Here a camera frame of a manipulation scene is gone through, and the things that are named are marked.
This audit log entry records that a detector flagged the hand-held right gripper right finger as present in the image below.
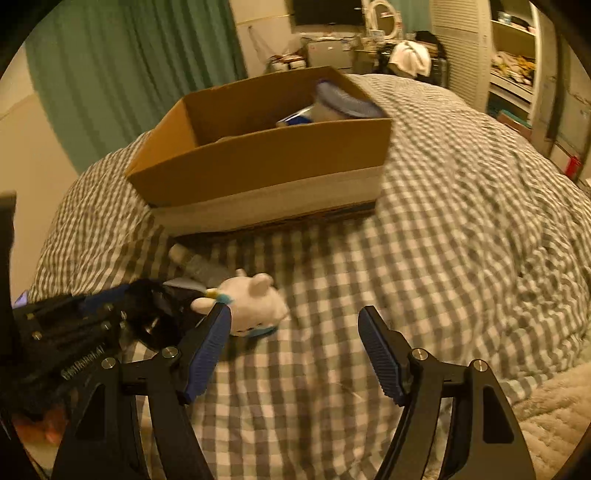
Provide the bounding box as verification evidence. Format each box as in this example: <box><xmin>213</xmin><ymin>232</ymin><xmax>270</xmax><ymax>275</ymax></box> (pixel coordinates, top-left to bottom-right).
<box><xmin>358</xmin><ymin>305</ymin><xmax>536</xmax><ymax>480</ymax></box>

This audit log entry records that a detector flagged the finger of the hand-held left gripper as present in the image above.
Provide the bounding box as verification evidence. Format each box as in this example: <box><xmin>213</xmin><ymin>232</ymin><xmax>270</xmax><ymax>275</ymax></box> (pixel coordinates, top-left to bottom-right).
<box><xmin>25</xmin><ymin>284</ymin><xmax>132</xmax><ymax>326</ymax></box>
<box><xmin>28</xmin><ymin>314</ymin><xmax>139</xmax><ymax>358</ymax></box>

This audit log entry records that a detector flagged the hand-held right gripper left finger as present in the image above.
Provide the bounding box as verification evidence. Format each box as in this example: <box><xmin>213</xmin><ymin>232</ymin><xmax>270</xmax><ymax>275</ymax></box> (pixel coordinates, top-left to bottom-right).
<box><xmin>51</xmin><ymin>302</ymin><xmax>234</xmax><ymax>480</ymax></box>

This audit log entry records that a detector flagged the white plush toy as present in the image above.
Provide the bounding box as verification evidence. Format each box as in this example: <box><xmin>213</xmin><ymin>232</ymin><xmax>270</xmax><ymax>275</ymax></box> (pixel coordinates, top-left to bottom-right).
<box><xmin>190</xmin><ymin>270</ymin><xmax>289</xmax><ymax>337</ymax></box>

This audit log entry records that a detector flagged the cardboard box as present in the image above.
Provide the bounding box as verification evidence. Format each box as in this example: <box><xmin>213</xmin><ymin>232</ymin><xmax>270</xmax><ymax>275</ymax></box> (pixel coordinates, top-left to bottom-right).
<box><xmin>124</xmin><ymin>65</ymin><xmax>393</xmax><ymax>238</ymax></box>

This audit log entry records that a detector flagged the grey tube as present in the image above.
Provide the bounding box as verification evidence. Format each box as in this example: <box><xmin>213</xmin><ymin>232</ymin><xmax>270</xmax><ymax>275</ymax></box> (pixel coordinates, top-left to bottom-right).
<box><xmin>168</xmin><ymin>244</ymin><xmax>228</xmax><ymax>288</ymax></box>

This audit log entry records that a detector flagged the green checkered blanket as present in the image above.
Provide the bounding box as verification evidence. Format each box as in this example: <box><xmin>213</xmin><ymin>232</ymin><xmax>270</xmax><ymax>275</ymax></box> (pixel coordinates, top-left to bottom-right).
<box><xmin>28</xmin><ymin>74</ymin><xmax>591</xmax><ymax>480</ymax></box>

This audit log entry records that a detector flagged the beige fluffy blanket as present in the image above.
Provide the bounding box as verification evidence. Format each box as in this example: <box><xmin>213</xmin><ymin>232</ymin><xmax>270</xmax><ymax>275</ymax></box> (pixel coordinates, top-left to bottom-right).
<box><xmin>508</xmin><ymin>364</ymin><xmax>591</xmax><ymax>480</ymax></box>

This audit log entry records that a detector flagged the green curtain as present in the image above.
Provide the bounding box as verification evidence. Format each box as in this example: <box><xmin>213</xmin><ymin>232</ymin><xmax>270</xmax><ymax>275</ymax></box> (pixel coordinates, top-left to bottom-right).
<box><xmin>23</xmin><ymin>0</ymin><xmax>247</xmax><ymax>174</ymax></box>

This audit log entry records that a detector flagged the blue packet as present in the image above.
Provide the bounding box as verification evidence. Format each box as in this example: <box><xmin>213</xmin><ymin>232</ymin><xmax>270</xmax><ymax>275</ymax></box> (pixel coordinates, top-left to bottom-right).
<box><xmin>276</xmin><ymin>106</ymin><xmax>317</xmax><ymax>129</ymax></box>

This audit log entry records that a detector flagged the blue and white pack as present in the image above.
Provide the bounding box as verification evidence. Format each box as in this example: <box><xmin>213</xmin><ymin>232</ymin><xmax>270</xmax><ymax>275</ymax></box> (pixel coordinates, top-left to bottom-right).
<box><xmin>315</xmin><ymin>79</ymin><xmax>386</xmax><ymax>121</ymax></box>

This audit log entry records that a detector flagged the grey suitcase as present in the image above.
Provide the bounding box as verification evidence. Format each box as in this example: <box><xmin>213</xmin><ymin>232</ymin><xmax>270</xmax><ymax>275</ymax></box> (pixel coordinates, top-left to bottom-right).
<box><xmin>429</xmin><ymin>58</ymin><xmax>450</xmax><ymax>88</ymax></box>

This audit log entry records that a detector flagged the white cloth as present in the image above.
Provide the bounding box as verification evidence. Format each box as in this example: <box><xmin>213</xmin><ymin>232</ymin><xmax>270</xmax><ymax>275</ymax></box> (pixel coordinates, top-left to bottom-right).
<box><xmin>389</xmin><ymin>41</ymin><xmax>432</xmax><ymax>77</ymax></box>

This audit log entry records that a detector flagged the white shelf unit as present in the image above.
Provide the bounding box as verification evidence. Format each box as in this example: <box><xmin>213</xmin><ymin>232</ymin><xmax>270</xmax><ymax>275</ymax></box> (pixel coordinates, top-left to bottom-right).
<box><xmin>487</xmin><ymin>0</ymin><xmax>555</xmax><ymax>139</ymax></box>

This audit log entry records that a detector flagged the white louvered door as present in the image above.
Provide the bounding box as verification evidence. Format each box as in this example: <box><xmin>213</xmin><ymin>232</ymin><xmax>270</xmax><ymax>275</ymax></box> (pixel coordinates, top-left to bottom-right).
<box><xmin>429</xmin><ymin>0</ymin><xmax>495</xmax><ymax>112</ymax></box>

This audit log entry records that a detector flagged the black bag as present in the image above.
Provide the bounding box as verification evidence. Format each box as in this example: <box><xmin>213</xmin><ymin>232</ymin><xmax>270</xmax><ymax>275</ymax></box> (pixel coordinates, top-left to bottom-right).
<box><xmin>413</xmin><ymin>30</ymin><xmax>446</xmax><ymax>61</ymax></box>

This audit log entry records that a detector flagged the round white mirror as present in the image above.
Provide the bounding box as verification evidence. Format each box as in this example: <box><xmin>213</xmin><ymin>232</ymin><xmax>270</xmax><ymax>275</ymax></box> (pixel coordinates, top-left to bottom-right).
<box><xmin>367</xmin><ymin>0</ymin><xmax>399</xmax><ymax>38</ymax></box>

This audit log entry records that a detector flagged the dark screen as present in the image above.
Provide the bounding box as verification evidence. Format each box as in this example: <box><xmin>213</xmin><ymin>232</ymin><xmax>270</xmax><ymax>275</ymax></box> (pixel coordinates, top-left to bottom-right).
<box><xmin>292</xmin><ymin>0</ymin><xmax>363</xmax><ymax>27</ymax></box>

